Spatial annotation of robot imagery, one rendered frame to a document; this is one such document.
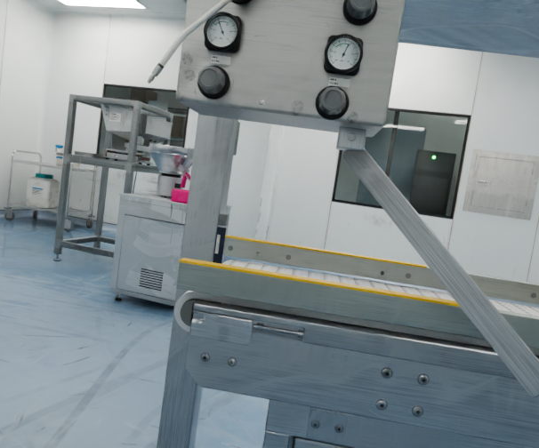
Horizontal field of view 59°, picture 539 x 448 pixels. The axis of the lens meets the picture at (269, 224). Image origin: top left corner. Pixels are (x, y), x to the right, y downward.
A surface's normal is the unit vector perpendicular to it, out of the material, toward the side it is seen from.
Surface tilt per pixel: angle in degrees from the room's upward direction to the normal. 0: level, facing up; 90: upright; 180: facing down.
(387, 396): 90
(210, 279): 90
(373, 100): 90
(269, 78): 90
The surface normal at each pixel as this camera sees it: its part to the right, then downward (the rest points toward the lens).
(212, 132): -0.10, 0.07
